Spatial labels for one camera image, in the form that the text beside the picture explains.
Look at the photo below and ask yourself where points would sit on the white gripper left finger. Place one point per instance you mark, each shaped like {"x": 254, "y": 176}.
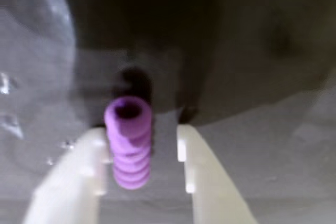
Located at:
{"x": 68, "y": 182}

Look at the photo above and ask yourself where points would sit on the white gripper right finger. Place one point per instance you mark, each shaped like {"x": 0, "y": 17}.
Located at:
{"x": 210, "y": 176}

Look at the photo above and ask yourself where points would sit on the purple ribbed pen grip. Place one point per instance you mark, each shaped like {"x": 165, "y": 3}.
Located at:
{"x": 130, "y": 142}

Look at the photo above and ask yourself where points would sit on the dark gray table mat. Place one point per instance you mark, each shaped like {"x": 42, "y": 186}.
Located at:
{"x": 262, "y": 103}

